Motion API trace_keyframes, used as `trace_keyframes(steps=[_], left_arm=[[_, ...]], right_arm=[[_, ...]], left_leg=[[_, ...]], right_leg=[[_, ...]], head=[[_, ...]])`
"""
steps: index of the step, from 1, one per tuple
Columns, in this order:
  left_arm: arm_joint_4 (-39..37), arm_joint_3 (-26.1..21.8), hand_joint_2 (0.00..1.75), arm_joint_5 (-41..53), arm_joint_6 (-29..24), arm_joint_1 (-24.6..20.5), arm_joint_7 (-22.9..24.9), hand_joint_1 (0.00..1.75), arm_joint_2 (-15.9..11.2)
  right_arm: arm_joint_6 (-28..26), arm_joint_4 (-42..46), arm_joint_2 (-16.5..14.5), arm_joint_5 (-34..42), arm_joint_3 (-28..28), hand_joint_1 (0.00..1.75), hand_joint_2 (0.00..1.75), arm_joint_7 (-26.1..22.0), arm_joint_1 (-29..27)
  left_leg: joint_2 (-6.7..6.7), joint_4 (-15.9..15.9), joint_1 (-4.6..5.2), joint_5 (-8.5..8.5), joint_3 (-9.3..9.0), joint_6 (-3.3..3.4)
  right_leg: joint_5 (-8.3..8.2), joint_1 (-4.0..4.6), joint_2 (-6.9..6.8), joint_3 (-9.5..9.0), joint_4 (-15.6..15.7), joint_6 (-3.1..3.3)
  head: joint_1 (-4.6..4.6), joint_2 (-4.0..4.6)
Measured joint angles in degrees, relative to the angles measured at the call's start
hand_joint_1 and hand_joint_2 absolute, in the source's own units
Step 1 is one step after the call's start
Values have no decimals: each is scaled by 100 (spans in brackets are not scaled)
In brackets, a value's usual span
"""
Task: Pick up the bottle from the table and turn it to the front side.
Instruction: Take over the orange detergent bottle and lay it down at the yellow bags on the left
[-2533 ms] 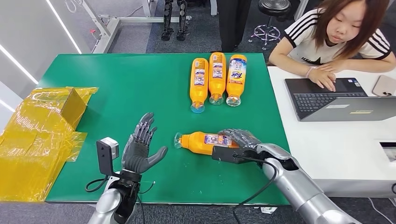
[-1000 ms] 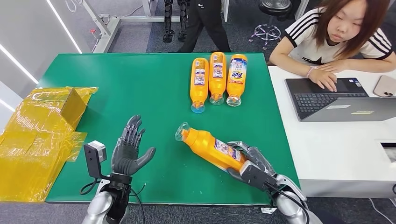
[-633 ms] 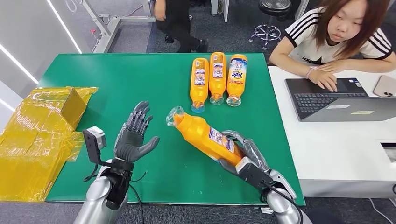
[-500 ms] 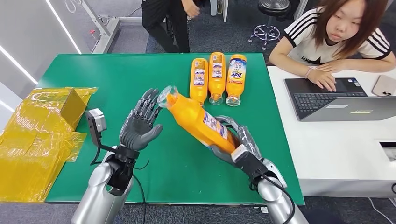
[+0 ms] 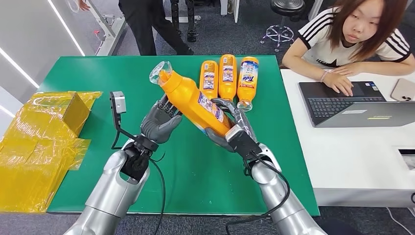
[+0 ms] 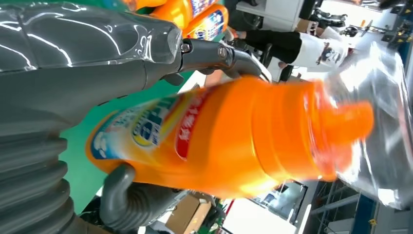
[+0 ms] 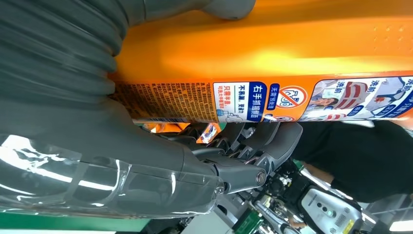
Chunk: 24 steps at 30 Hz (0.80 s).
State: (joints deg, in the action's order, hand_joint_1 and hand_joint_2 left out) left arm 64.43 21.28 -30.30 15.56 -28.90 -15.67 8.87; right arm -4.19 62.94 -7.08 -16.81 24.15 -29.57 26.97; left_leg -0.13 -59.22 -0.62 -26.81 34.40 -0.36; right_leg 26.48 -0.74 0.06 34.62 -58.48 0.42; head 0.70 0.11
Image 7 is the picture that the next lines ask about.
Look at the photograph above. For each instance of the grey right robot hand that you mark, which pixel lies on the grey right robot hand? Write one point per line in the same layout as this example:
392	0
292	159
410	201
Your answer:
96	161

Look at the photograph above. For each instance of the orange detergent bottle clear cap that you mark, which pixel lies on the orange detergent bottle clear cap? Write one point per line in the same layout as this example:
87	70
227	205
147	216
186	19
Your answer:
209	133

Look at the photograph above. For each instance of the background humanoid robot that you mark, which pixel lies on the background humanoid robot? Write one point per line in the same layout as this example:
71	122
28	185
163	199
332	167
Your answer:
326	210

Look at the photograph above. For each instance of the standing person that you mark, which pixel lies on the standing person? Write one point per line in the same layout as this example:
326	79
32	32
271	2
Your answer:
355	155

